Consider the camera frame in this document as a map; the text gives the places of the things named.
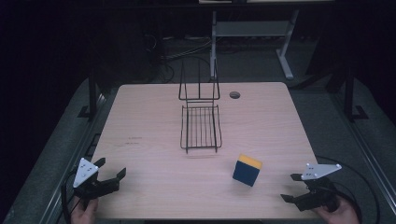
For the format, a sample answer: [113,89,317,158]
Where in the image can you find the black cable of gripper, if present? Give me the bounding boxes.
[60,169,82,224]
[314,154,382,224]

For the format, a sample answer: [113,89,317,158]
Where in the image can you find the person's left hand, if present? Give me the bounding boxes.
[70,196,100,224]

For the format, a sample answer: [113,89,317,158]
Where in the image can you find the blue and yellow sponge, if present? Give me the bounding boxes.
[232,153,263,188]

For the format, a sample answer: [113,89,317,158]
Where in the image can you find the bundle of floor cables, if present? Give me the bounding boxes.
[144,33,216,85]

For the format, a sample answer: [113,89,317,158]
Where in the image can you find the person's right hand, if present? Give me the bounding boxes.
[311,197,361,224]

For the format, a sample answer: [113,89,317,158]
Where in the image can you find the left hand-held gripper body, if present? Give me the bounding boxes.
[72,157,121,202]

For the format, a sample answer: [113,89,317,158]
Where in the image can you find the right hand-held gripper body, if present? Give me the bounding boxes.
[295,162,343,213]

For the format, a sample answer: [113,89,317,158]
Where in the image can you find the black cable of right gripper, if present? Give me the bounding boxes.
[314,154,382,224]

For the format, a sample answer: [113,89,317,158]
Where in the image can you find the grey metal stand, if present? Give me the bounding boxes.
[210,8,301,80]

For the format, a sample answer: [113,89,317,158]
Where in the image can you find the aluminium frame rail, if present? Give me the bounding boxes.
[39,91,108,224]
[331,91,396,216]

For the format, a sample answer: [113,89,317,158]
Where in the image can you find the black wire rack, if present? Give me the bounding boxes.
[177,59,223,155]

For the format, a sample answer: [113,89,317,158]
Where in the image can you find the black metal post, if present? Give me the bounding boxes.
[78,66,103,121]
[341,66,370,123]

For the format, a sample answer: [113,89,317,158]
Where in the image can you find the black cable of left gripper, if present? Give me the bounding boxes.
[60,169,82,224]

